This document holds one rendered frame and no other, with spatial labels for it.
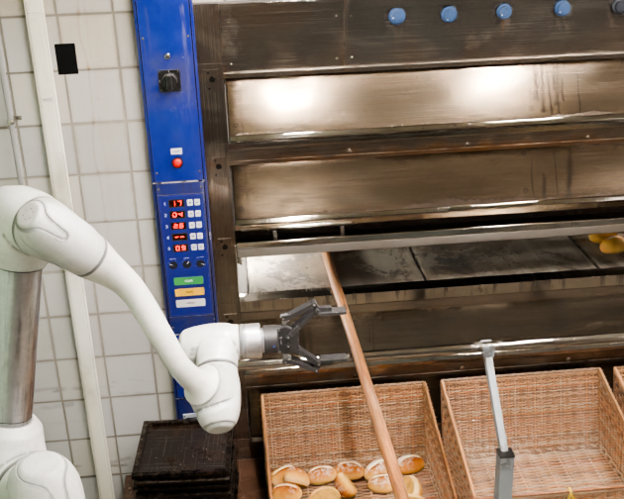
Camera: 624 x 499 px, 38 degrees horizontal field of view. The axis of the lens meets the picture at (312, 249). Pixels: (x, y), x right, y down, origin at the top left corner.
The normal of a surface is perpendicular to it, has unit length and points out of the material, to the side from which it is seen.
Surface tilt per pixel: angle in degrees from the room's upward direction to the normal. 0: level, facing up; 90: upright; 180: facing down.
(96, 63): 90
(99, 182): 90
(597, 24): 90
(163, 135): 90
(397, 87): 70
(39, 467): 6
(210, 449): 0
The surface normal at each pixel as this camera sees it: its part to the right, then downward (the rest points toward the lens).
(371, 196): 0.07, 0.06
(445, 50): 0.10, 0.40
